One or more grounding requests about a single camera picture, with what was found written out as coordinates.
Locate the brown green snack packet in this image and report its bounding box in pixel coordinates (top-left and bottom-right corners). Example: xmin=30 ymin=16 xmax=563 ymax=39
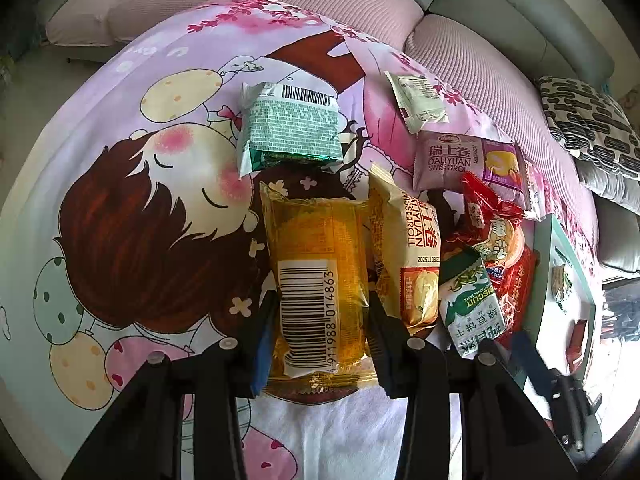
xmin=550 ymin=262 xmax=576 ymax=313

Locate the dark red snack packet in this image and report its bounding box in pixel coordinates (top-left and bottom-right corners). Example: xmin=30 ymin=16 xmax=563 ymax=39
xmin=566 ymin=319 xmax=588 ymax=367

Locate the green foil snack packet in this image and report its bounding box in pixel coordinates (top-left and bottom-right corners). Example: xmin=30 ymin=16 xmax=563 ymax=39
xmin=235 ymin=81 xmax=346 ymax=181

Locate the printed cartoon blanket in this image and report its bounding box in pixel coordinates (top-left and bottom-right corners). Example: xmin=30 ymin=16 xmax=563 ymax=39
xmin=0 ymin=0 xmax=596 ymax=480

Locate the green white biscuit packet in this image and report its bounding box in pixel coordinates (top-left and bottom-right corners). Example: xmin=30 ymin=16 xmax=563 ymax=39
xmin=437 ymin=249 xmax=502 ymax=359

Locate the red rice cracker packet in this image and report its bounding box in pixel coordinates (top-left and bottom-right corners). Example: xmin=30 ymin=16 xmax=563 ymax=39
xmin=445 ymin=171 xmax=528 ymax=273

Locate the teal cardboard box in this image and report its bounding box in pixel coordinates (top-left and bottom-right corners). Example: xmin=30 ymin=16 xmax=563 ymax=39
xmin=520 ymin=212 xmax=598 ymax=396

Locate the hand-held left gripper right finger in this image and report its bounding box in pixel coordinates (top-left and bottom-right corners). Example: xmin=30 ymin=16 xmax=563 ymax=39
xmin=367 ymin=294 xmax=581 ymax=480

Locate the yellow swiss roll packet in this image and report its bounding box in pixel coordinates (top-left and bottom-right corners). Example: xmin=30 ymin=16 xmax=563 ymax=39
xmin=367 ymin=162 xmax=443 ymax=337

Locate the grey green cushion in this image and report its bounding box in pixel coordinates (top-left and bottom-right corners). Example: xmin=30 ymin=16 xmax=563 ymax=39
xmin=597 ymin=199 xmax=640 ymax=277

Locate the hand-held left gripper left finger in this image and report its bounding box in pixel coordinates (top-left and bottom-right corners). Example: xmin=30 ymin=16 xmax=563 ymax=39
xmin=62 ymin=290 xmax=279 ymax=480

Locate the yellow barcode snack packet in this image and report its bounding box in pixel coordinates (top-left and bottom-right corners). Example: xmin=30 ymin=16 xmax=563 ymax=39
xmin=259 ymin=181 xmax=377 ymax=395

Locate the grey pillow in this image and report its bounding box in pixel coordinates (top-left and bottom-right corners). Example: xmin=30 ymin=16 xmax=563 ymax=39
xmin=575 ymin=157 xmax=640 ymax=216

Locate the red patterned cake packet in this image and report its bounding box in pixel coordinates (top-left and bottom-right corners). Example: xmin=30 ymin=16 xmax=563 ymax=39
xmin=492 ymin=245 xmax=538 ymax=351

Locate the pink swiss roll packet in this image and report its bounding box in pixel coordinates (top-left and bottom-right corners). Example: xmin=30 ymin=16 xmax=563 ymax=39
xmin=412 ymin=130 xmax=546 ymax=222

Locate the grey green sofa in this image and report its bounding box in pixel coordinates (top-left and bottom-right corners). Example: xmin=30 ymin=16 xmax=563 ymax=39
xmin=30 ymin=0 xmax=640 ymax=281

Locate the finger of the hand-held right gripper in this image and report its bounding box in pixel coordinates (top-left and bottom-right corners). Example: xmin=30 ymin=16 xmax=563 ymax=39
xmin=511 ymin=331 xmax=591 ymax=456

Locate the black white patterned pillow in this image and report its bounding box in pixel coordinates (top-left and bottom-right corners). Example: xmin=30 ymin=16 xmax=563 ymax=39
xmin=536 ymin=76 xmax=640 ymax=181

